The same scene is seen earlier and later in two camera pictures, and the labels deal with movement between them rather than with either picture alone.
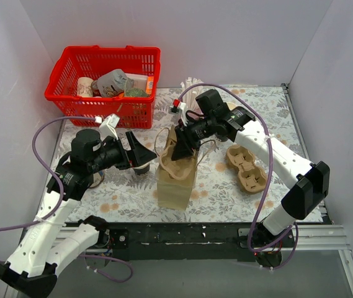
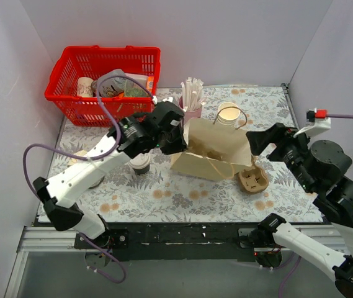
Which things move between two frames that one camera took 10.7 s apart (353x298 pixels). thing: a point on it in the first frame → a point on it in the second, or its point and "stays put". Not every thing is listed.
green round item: [135, 92] stays put
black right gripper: [183, 138] → [276, 144]
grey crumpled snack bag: [112, 84] stays put
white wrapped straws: [190, 96] stays put
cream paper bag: [175, 178] → [214, 151]
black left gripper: [128, 152] → [178, 138]
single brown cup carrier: [178, 167] → [196, 148]
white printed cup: [84, 87] stays put
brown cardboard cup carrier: [251, 178] stays put
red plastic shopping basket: [71, 64] stays put
